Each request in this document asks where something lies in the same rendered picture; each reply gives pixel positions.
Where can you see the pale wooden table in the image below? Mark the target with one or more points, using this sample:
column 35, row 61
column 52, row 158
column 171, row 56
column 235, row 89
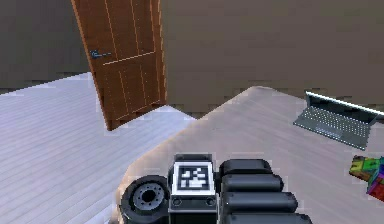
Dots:
column 266, row 143

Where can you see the grey open laptop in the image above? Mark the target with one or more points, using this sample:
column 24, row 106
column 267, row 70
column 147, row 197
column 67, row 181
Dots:
column 336, row 121

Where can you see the multicoloured cube puzzle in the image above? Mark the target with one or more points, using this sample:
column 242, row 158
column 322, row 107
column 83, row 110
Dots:
column 370, row 175

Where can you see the brown wooden room door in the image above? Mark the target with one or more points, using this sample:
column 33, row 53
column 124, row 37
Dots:
column 128, row 60

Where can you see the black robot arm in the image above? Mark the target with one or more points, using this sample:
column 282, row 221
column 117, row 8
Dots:
column 253, row 190

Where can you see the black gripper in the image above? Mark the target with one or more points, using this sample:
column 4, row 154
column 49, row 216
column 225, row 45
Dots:
column 145, row 198

